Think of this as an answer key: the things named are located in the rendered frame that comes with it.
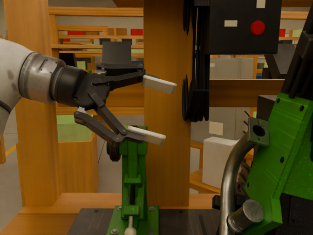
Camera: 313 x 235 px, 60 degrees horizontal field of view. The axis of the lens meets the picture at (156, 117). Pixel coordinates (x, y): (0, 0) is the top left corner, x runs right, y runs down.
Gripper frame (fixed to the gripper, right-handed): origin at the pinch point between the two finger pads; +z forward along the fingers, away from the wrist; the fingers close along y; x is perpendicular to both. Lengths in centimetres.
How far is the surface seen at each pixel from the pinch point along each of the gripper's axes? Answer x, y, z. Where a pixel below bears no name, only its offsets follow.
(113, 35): 450, 504, -136
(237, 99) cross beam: 22.1, 28.0, 24.5
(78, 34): 462, 485, -223
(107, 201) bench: 48.4, -7.0, -7.5
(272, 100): 4.6, 15.0, 26.0
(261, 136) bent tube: -2.7, -1.4, 19.2
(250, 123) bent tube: -2.6, 0.9, 17.0
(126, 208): 21.9, -14.1, -1.4
